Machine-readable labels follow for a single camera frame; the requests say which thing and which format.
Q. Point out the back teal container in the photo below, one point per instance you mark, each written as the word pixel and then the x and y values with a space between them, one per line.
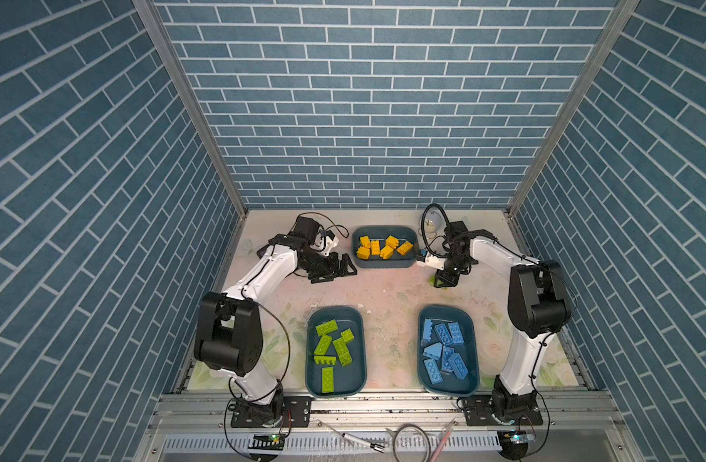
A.
pixel 381 232

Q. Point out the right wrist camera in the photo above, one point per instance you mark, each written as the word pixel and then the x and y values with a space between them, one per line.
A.
pixel 430 260

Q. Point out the green lego brick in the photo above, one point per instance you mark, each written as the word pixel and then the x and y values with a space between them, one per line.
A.
pixel 326 328

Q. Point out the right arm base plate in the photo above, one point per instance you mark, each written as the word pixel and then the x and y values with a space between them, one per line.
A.
pixel 500 411

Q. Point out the blue lego plate narrow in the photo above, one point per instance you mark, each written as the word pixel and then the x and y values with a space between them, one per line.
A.
pixel 432 370

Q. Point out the yellow lego plate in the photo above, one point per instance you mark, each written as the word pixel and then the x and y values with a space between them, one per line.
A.
pixel 405 248

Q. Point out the blue lego brick long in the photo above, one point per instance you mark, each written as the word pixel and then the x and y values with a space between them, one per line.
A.
pixel 426 332

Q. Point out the blue lego plate upside-down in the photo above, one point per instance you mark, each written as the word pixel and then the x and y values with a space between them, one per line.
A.
pixel 459 366

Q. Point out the left teal container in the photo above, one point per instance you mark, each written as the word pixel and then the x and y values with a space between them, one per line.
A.
pixel 336 353

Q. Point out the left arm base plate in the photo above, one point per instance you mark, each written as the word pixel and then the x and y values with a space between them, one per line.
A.
pixel 291 411

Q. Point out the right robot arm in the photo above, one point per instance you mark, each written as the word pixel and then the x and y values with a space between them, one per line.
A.
pixel 538 302

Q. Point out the teal container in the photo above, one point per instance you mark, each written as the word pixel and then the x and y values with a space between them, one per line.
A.
pixel 336 353
pixel 381 232
pixel 451 385

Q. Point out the right teal container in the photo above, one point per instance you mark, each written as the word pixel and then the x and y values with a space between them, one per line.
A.
pixel 451 385

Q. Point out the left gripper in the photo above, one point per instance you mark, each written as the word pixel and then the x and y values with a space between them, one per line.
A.
pixel 331 270

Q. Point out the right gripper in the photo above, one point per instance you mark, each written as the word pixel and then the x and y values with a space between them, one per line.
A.
pixel 444 279

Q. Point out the small green lego piece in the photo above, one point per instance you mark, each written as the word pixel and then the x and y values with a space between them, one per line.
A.
pixel 347 336

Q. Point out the small white clock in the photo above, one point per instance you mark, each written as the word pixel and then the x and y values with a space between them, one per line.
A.
pixel 433 223

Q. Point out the yellow lego slope brick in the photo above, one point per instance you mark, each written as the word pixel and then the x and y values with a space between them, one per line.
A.
pixel 392 242

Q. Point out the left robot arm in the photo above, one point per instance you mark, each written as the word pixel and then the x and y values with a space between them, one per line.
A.
pixel 229 337

